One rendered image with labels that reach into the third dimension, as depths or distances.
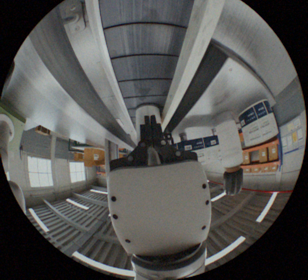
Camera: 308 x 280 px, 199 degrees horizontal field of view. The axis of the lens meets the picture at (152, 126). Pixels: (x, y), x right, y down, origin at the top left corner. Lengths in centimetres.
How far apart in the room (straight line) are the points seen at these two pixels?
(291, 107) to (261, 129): 404
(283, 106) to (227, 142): 419
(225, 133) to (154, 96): 25
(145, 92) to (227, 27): 20
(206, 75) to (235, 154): 24
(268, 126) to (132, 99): 46
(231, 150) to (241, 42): 29
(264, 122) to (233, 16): 34
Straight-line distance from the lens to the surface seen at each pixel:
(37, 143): 568
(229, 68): 17
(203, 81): 19
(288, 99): 444
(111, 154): 34
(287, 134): 434
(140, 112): 17
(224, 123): 33
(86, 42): 17
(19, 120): 72
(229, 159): 33
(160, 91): 15
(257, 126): 42
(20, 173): 556
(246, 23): 24
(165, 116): 15
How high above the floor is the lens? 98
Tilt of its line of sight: 19 degrees down
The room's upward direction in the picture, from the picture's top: 174 degrees clockwise
